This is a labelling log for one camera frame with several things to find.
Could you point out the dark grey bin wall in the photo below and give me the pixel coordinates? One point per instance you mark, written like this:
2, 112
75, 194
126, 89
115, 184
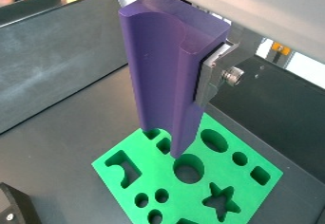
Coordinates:
54, 53

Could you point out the green shape sorter board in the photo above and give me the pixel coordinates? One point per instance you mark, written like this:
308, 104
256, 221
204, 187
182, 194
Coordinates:
213, 185

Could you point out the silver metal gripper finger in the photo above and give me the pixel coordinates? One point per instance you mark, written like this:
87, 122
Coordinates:
218, 68

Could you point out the grey metal frame beam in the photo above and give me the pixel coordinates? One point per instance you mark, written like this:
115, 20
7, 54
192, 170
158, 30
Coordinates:
293, 22

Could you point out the purple arch block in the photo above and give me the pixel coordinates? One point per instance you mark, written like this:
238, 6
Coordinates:
169, 36

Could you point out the black block with screw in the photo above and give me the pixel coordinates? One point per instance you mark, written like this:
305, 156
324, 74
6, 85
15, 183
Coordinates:
16, 207

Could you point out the yellow clamp fixture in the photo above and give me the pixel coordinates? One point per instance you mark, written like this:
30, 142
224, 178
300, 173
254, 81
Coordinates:
281, 48

